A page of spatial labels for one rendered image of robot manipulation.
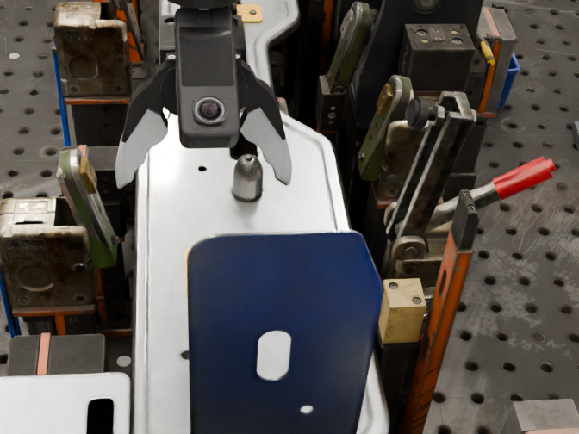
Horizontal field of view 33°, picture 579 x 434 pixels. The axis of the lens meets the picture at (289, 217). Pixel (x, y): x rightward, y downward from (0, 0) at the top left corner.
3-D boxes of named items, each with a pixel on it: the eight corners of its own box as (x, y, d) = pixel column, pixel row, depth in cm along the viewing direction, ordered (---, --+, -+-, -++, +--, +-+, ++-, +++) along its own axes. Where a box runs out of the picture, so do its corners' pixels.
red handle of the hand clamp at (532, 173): (389, 212, 94) (543, 141, 89) (398, 225, 95) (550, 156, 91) (396, 244, 91) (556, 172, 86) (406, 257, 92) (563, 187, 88)
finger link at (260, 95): (298, 121, 84) (239, 49, 79) (300, 131, 83) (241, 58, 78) (253, 149, 86) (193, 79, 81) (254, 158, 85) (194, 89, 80)
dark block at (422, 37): (362, 275, 137) (404, 21, 108) (410, 273, 138) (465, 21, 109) (367, 301, 134) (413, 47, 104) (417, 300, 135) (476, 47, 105)
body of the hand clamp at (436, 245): (351, 418, 120) (389, 217, 96) (406, 416, 121) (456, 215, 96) (358, 461, 116) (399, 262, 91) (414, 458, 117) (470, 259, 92)
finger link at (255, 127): (308, 138, 91) (252, 69, 86) (316, 176, 86) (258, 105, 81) (281, 155, 92) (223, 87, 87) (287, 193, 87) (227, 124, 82)
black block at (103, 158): (68, 304, 131) (42, 137, 110) (149, 301, 132) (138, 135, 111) (65, 351, 125) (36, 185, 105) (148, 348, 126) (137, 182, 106)
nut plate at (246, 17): (198, 22, 127) (198, 15, 126) (197, 6, 129) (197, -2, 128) (263, 22, 128) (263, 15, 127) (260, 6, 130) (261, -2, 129)
